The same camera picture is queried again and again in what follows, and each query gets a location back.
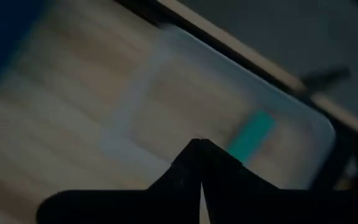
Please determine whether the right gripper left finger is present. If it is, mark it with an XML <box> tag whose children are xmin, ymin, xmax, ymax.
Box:
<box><xmin>35</xmin><ymin>139</ymin><xmax>202</xmax><ymax>224</ymax></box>

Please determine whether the teal rectangular block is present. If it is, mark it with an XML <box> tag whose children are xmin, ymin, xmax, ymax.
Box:
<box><xmin>227</xmin><ymin>110</ymin><xmax>276</xmax><ymax>164</ymax></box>

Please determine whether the clear plastic bin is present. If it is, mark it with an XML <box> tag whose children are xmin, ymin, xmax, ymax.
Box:
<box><xmin>99</xmin><ymin>24</ymin><xmax>337</xmax><ymax>190</ymax></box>

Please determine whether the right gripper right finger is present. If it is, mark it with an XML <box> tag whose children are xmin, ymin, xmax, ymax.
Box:
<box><xmin>200</xmin><ymin>138</ymin><xmax>358</xmax><ymax>224</ymax></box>

